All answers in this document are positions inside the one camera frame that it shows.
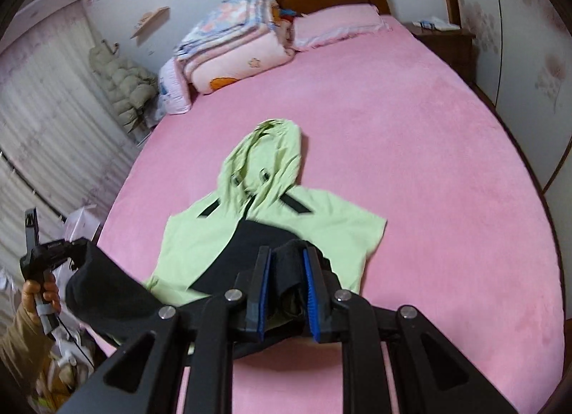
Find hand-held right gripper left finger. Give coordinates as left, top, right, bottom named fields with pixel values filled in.
left=33, top=245, right=273, bottom=414

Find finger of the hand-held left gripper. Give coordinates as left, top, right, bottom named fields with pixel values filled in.
left=67, top=238, right=93, bottom=269

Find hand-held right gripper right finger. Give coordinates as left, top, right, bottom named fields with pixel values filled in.
left=302, top=241, right=532, bottom=414

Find green and black hooded jacket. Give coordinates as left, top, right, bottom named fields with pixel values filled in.
left=66, top=118, right=388, bottom=359

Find person's left forearm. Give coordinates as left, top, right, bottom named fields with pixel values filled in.
left=0, top=307, right=56, bottom=392

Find person's left hand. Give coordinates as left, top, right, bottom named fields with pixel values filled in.
left=21, top=272, right=62, bottom=322

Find white paper bag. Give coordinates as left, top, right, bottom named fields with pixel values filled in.
left=65, top=204, right=101, bottom=245

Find white curtain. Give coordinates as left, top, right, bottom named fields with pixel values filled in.
left=0, top=8, right=148, bottom=308

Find beige puffer jacket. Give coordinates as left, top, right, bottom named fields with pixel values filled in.
left=88, top=41, right=157, bottom=133

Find small pink printed cushion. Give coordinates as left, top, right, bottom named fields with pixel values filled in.
left=156, top=59, right=193, bottom=115

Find pink folded blanket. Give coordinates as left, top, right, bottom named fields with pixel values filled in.
left=185, top=16, right=296, bottom=94

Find pink pillow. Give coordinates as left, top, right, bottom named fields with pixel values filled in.
left=292, top=4, right=394, bottom=51

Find floral folded quilt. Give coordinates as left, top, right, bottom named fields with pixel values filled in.
left=174, top=0, right=287, bottom=62

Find wooden nightstand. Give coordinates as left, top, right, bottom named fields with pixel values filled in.
left=404, top=21, right=477, bottom=84

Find white papers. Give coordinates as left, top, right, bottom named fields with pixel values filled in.
left=413, top=16, right=461, bottom=31

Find floral wardrobe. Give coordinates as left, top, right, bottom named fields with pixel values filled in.
left=433, top=0, right=572, bottom=200

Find black cable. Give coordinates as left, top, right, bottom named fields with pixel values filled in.
left=56, top=316, right=95, bottom=370

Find wooden wall shelf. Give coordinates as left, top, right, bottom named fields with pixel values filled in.
left=129, top=7, right=171, bottom=39

